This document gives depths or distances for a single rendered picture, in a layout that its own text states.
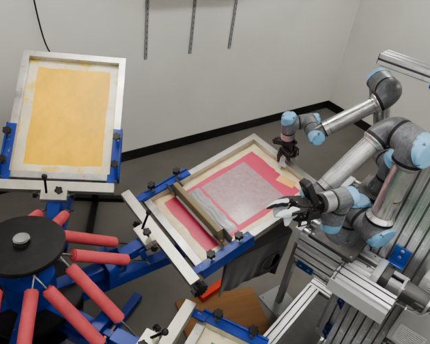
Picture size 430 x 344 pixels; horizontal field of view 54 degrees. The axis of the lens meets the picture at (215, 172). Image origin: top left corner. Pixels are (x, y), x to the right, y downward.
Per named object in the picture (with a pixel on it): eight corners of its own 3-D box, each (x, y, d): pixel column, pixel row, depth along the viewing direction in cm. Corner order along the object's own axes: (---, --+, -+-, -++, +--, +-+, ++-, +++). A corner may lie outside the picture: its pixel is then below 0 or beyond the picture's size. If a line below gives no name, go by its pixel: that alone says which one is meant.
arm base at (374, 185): (399, 192, 229) (406, 177, 224) (389, 203, 219) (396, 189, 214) (373, 179, 236) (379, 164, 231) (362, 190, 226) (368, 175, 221)
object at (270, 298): (279, 284, 327) (311, 190, 271) (299, 306, 314) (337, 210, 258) (258, 297, 316) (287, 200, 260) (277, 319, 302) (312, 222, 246)
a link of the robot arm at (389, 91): (413, 103, 191) (314, 152, 203) (403, 92, 200) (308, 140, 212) (407, 83, 185) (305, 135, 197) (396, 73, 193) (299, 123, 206)
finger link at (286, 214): (278, 233, 136) (298, 223, 141) (281, 218, 133) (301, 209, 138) (272, 227, 138) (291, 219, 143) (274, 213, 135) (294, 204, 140)
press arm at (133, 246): (151, 237, 207) (148, 231, 203) (156, 244, 203) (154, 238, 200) (119, 256, 201) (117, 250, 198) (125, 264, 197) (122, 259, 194)
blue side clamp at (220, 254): (248, 237, 206) (247, 229, 202) (254, 244, 203) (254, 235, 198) (198, 271, 196) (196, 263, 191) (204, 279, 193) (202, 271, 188)
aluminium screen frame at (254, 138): (254, 137, 256) (254, 132, 253) (325, 192, 220) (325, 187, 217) (142, 202, 229) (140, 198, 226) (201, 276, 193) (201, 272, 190)
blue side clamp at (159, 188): (188, 176, 241) (185, 167, 236) (192, 181, 237) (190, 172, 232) (142, 202, 230) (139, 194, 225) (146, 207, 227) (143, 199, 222)
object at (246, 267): (268, 264, 264) (281, 222, 243) (278, 274, 259) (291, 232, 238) (209, 294, 240) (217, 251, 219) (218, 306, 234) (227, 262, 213)
